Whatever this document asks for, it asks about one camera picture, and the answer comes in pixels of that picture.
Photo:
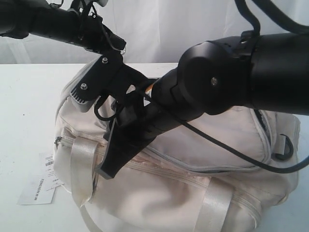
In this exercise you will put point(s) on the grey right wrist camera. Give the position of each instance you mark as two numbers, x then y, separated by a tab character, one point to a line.
95	80

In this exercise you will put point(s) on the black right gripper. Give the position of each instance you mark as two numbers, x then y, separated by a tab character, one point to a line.
137	123

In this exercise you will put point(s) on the white backdrop curtain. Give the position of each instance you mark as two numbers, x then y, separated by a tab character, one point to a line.
155	31

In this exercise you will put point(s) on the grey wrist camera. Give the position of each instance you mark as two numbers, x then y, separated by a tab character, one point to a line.
95	80
101	3

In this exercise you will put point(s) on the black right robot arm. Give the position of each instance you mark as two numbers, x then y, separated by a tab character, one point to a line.
269	72

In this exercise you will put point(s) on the white barcode hang tag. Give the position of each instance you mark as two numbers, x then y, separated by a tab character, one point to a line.
47	166

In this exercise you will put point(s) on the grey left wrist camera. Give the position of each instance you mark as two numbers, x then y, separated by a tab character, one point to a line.
101	3

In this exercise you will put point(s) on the white brand hang tag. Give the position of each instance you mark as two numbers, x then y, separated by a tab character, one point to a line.
34	192

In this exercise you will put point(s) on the cream duffel bag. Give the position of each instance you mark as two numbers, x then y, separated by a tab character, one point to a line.
180	183

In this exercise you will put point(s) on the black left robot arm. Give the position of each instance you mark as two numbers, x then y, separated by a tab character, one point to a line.
80	25

